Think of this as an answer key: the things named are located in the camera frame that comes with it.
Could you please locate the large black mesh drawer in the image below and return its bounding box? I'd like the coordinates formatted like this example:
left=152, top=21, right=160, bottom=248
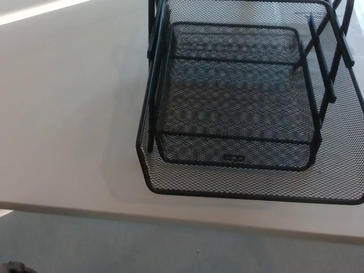
left=135, top=0, right=364, bottom=205

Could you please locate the dark robot body part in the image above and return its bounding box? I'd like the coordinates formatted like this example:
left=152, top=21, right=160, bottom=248
left=7, top=259, right=36, bottom=273

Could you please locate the small black mesh tray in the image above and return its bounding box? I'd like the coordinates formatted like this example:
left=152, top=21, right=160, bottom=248
left=155, top=22, right=317, bottom=172

